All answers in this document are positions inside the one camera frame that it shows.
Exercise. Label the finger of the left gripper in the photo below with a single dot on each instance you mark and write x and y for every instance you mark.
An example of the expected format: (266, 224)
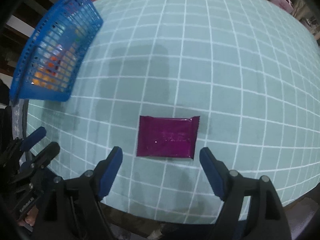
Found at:
(30, 168)
(14, 151)

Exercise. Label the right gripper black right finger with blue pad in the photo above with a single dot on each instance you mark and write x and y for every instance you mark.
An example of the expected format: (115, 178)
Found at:
(251, 207)

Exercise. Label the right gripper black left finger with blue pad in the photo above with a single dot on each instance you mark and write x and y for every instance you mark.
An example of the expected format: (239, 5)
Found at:
(71, 209)

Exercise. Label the grey chair with cover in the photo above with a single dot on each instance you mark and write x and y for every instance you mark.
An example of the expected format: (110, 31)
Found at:
(19, 119)

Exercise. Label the blue plastic basket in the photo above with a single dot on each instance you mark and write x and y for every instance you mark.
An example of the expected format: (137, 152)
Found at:
(51, 58)

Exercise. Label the purple foil snack packet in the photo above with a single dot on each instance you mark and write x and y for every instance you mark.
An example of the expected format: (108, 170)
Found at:
(167, 137)

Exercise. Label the light blue grid tablecloth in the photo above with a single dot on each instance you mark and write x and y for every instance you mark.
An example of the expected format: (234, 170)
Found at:
(247, 68)

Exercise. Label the pink tote bag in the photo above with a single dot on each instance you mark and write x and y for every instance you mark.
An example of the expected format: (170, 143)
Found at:
(284, 4)

